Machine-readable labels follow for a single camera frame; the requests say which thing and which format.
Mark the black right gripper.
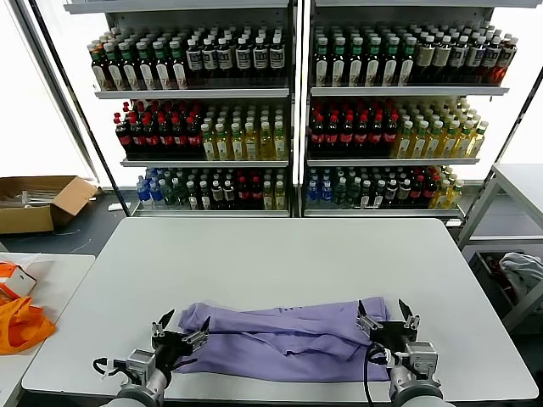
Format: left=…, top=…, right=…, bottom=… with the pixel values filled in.
left=355, top=298, right=422, bottom=354

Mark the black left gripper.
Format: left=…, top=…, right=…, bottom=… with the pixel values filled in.
left=151, top=308, right=212, bottom=354

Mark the purple printed t-shirt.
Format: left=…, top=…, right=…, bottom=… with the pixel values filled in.
left=176, top=296, right=395, bottom=382

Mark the cola bottle red cap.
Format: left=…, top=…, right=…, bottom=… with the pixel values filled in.
left=129, top=116, right=146, bottom=156
left=311, top=114, right=327, bottom=154
left=411, top=174, right=426, bottom=208
left=143, top=116, right=160, bottom=156
left=236, top=176, right=250, bottom=210
left=354, top=114, right=370, bottom=154
left=249, top=176, right=263, bottom=210
left=383, top=113, right=400, bottom=154
left=172, top=116, right=188, bottom=156
left=368, top=113, right=384, bottom=154
left=158, top=116, right=174, bottom=156
left=114, top=114, right=133, bottom=156
left=339, top=114, right=355, bottom=154
left=423, top=173, right=438, bottom=208
left=325, top=114, right=341, bottom=154
left=187, top=116, right=204, bottom=156

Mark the red crumpled cloth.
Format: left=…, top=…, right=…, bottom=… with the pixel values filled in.
left=487, top=253, right=519, bottom=307

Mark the white grey crumpled cloth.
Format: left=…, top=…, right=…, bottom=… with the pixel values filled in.
left=499, top=252, right=543, bottom=300

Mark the orange cloth bag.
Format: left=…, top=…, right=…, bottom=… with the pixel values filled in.
left=0, top=294, right=59, bottom=355

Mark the orange white small carton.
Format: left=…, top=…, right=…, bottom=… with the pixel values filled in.
left=0, top=260, right=39, bottom=298

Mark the brown cardboard box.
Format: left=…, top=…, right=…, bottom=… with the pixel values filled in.
left=0, top=175, right=101, bottom=235

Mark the clear plastic tube bundle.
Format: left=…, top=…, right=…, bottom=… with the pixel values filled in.
left=0, top=190, right=60, bottom=209

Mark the grey metal shelf unit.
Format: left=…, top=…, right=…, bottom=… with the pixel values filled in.
left=63, top=0, right=298, bottom=218
left=299, top=0, right=512, bottom=220

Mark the black diagonal pole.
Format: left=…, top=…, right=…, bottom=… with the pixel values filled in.
left=491, top=67, right=543, bottom=166
left=28, top=0, right=132, bottom=218

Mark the dark tea bottle green label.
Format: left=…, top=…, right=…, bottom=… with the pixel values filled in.
left=152, top=39, right=172, bottom=91
left=314, top=36, right=331, bottom=87
left=365, top=36, right=383, bottom=87
left=104, top=41, right=123, bottom=92
left=383, top=36, right=401, bottom=87
left=330, top=36, right=348, bottom=87
left=135, top=40, right=156, bottom=91
left=400, top=36, right=418, bottom=87
left=348, top=36, right=366, bottom=87
left=169, top=38, right=189, bottom=90
left=118, top=41, right=139, bottom=92

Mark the dark bottle beige label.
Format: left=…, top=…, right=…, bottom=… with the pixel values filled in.
left=433, top=35, right=453, bottom=84
left=415, top=35, right=436, bottom=84

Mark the dark drink bottle white label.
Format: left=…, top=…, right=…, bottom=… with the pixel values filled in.
left=235, top=36, right=253, bottom=80
left=186, top=36, right=204, bottom=80
left=202, top=36, right=219, bottom=80
left=253, top=36, right=270, bottom=80
left=216, top=36, right=234, bottom=80
left=269, top=35, right=286, bottom=80

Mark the dark bottle blue label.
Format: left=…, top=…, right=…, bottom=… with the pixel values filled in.
left=483, top=36, right=503, bottom=84
left=451, top=35, right=470, bottom=84
left=467, top=36, right=487, bottom=84

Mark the amber tea bottle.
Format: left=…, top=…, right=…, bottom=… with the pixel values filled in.
left=90, top=41, right=108, bottom=92

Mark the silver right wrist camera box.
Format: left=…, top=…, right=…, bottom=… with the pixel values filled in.
left=405, top=341, right=439, bottom=379

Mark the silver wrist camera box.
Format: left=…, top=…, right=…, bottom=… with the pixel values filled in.
left=405, top=341, right=439, bottom=379
left=126, top=348, right=158, bottom=383

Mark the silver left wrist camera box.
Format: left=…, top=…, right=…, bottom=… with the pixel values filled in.
left=126, top=348, right=158, bottom=383

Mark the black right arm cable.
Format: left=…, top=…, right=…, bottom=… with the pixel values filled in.
left=363, top=343, right=395, bottom=407

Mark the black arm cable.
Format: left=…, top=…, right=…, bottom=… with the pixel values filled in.
left=92, top=355, right=199, bottom=381
left=363, top=343, right=395, bottom=407

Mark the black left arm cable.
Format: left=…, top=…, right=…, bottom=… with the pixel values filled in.
left=92, top=355, right=199, bottom=381

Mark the grey metal frame table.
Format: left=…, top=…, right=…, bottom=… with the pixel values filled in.
left=456, top=163, right=543, bottom=334

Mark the grey window frame pillar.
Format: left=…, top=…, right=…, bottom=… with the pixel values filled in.
left=14, top=0, right=102, bottom=187

